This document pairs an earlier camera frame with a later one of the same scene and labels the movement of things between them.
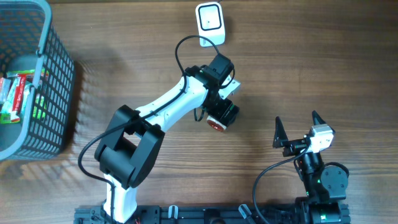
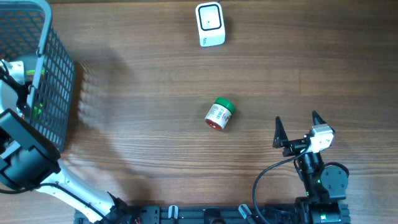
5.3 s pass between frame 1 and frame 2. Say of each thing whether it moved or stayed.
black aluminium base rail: stayed
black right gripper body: stayed
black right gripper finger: stayed
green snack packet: moved
